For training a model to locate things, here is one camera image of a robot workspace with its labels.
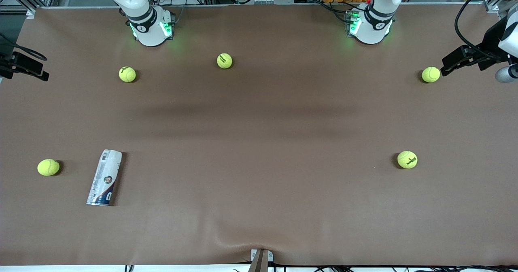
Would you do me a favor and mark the silver tennis ball can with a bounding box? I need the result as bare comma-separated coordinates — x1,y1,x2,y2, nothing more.
86,149,123,206

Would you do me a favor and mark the brown table cover mat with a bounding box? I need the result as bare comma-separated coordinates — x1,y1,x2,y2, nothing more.
0,3,518,266

